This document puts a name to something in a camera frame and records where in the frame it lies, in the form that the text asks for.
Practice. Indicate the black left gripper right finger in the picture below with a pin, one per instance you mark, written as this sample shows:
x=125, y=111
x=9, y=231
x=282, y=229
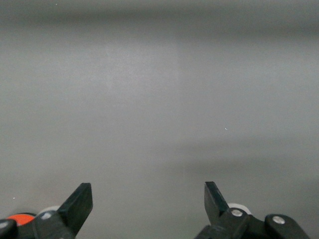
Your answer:
x=216, y=211

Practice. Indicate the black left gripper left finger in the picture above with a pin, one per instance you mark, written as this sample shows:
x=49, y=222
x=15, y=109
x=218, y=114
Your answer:
x=74, y=211

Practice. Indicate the dark grey table mat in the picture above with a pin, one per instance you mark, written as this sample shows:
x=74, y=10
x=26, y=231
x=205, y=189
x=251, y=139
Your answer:
x=159, y=99

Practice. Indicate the orange left wrist mount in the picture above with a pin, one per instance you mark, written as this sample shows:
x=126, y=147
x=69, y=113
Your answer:
x=22, y=219

